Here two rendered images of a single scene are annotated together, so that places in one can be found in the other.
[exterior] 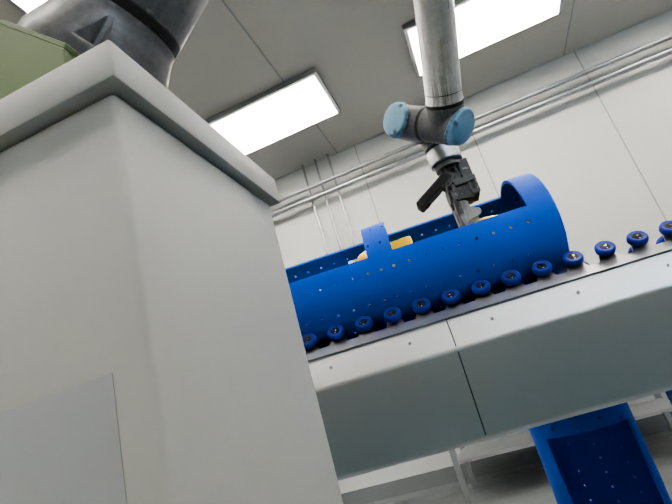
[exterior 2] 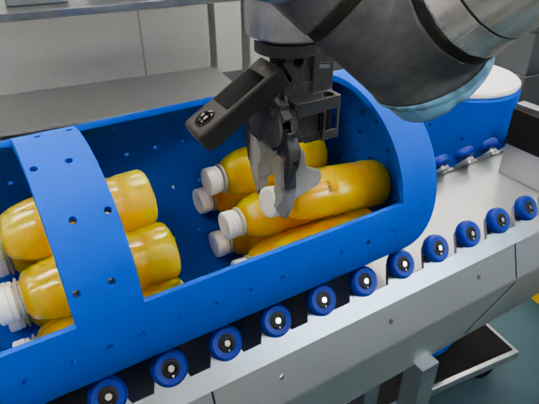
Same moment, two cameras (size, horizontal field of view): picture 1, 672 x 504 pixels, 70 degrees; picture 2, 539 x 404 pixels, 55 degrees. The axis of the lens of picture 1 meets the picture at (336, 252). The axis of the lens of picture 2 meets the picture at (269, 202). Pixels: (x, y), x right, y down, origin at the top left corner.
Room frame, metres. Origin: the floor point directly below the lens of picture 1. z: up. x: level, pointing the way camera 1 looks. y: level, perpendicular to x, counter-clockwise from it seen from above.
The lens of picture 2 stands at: (0.78, 0.00, 1.46)
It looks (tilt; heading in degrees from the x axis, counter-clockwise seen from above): 32 degrees down; 321
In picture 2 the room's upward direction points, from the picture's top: straight up
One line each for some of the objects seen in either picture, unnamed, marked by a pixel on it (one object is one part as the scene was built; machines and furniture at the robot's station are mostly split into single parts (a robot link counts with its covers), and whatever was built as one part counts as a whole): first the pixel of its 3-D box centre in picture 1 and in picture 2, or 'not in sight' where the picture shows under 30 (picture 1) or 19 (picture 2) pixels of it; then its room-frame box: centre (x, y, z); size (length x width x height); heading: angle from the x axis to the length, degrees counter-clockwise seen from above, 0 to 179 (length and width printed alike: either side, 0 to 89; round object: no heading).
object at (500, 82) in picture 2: not in sight; (461, 77); (1.47, -1.17, 1.03); 0.28 x 0.28 x 0.01
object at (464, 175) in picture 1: (457, 183); (291, 90); (1.20, -0.37, 1.26); 0.09 x 0.08 x 0.12; 83
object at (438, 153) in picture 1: (444, 159); (286, 14); (1.21, -0.36, 1.34); 0.10 x 0.09 x 0.05; 173
